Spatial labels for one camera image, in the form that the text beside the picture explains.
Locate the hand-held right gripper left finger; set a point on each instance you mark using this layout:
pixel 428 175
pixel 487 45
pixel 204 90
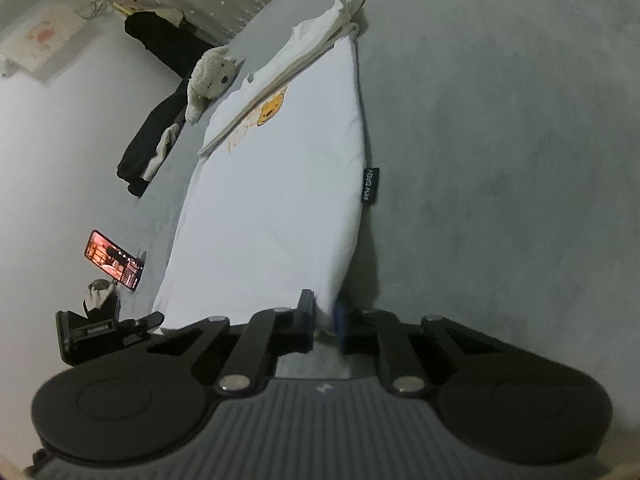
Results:
pixel 306 312

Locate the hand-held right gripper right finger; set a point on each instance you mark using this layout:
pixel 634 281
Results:
pixel 342 325

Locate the smartphone with lit screen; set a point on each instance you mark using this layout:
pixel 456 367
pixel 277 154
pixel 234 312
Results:
pixel 114 260

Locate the black garment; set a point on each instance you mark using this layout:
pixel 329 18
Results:
pixel 165 42
pixel 150 150

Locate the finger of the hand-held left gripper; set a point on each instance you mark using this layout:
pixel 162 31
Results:
pixel 145 322

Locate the cream bear print garment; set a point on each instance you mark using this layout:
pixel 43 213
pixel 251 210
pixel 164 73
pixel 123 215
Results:
pixel 300 55

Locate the person's left hand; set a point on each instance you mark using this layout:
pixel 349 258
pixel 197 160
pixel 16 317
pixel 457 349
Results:
pixel 100 300

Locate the white shirt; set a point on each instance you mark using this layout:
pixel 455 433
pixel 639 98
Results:
pixel 280 220

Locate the white cloth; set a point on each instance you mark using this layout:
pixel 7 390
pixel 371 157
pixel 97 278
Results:
pixel 161 152

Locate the wall poster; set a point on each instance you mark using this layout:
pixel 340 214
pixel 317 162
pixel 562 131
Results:
pixel 42 40

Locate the grey bed sheet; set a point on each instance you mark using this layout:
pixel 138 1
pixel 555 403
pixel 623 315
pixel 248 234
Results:
pixel 500 160

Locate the white plush toy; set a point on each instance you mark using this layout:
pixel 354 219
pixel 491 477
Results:
pixel 210 80

